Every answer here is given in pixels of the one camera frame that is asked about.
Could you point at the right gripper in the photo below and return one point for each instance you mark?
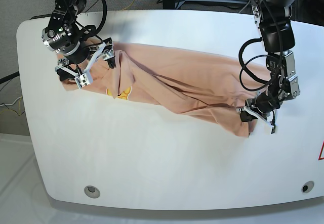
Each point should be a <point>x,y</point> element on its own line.
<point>69,64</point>

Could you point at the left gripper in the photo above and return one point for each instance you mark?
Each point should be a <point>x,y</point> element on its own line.
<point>262,106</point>

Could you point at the peach pink T-shirt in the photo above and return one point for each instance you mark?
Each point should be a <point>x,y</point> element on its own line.
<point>205,86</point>

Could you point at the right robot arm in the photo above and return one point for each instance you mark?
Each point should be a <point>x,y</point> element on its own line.
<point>68,38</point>

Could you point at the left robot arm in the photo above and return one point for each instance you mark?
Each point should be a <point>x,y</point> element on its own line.
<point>273,19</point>

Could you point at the black bar at left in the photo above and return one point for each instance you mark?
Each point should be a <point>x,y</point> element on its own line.
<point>9,77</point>

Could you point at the red triangle sticker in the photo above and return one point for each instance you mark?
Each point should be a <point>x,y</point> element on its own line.
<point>321,155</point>

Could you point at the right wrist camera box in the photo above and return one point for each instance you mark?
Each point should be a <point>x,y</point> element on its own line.
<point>83,80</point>

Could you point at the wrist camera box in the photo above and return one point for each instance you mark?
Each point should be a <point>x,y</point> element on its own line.
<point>83,80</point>
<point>270,127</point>

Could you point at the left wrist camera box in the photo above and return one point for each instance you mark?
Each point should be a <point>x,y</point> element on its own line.
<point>270,127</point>

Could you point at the right table cable grommet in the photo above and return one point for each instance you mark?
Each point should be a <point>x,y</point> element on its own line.
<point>307,187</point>

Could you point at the table cable grommet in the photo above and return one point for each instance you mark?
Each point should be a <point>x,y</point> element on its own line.
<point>92,192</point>
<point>307,187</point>

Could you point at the left table cable grommet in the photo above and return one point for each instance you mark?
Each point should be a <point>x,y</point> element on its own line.
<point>92,192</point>

